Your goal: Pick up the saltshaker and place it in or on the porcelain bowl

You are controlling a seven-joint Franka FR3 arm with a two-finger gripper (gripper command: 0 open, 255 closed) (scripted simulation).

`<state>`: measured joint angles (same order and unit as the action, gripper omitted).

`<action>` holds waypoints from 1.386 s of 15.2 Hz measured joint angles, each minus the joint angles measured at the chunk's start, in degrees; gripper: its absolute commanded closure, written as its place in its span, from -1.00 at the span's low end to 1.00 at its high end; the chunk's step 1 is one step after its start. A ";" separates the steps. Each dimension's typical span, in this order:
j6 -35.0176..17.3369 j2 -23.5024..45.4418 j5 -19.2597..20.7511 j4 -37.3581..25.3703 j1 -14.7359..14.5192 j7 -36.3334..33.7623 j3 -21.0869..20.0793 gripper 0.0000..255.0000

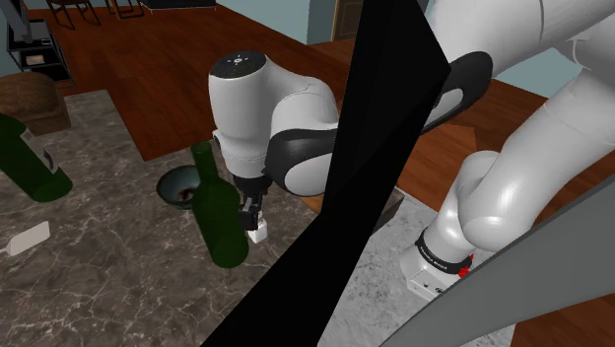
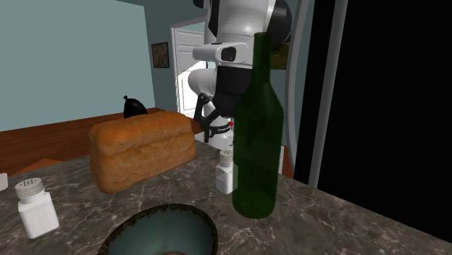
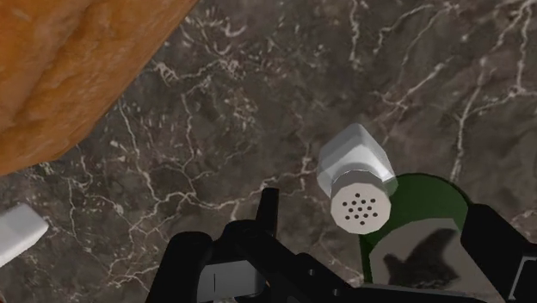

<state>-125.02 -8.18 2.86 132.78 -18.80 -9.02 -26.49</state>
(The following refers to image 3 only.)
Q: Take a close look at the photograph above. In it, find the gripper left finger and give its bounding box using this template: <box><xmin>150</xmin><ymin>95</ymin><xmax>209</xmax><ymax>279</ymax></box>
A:
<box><xmin>145</xmin><ymin>187</ymin><xmax>361</xmax><ymax>303</ymax></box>

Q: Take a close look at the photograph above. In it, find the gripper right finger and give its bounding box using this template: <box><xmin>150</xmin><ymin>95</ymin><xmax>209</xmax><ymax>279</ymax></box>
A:
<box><xmin>460</xmin><ymin>203</ymin><xmax>537</xmax><ymax>303</ymax></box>

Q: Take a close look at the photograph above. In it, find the green cup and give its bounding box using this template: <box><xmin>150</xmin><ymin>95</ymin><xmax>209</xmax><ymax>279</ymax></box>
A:
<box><xmin>358</xmin><ymin>172</ymin><xmax>507</xmax><ymax>303</ymax></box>

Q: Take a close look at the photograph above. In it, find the white salt shaker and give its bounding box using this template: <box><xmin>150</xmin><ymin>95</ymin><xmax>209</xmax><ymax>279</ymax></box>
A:
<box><xmin>316</xmin><ymin>122</ymin><xmax>398</xmax><ymax>236</ymax></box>

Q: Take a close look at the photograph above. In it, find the white block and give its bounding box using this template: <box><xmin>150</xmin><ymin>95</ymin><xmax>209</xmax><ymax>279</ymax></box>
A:
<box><xmin>0</xmin><ymin>203</ymin><xmax>50</xmax><ymax>268</ymax></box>

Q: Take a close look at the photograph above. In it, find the brown bread loaf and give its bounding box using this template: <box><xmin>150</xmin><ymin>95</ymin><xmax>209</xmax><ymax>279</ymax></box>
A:
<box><xmin>0</xmin><ymin>0</ymin><xmax>199</xmax><ymax>176</ymax></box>

